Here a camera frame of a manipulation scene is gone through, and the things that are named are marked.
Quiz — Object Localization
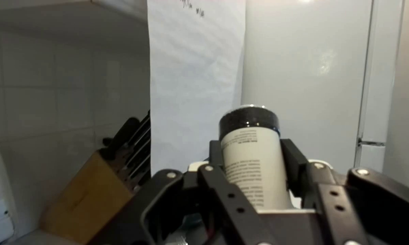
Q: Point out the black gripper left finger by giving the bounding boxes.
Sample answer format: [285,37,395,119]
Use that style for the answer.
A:
[88,139,279,245]

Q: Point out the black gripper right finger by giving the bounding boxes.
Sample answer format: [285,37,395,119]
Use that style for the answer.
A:
[278,138,409,245]

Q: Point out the wooden knife block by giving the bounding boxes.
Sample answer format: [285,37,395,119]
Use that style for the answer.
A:
[39,150,136,245]

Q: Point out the white handwritten paper sheet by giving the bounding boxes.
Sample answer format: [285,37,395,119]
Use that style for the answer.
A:
[146,0,246,178]

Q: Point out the white refrigerator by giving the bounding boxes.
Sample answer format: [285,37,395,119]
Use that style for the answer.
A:
[238,0,406,178]

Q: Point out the white range hood cabinet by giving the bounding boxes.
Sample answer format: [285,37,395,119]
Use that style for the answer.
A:
[0,0,150,31]

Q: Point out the black-handled knives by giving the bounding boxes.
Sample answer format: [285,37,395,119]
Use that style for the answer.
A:
[96,109,151,188]

